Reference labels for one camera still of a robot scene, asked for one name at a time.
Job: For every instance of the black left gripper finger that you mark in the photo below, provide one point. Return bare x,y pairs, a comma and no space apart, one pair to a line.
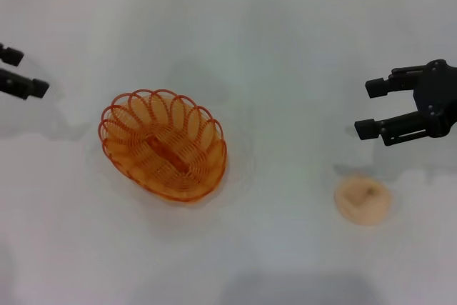
12,56
21,85

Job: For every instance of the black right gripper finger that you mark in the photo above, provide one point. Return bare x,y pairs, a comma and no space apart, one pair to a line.
392,128
378,87

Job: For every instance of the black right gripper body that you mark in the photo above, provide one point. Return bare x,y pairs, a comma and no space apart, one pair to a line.
441,98

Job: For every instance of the round beige bread bun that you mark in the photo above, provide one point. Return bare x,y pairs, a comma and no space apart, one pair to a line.
362,205

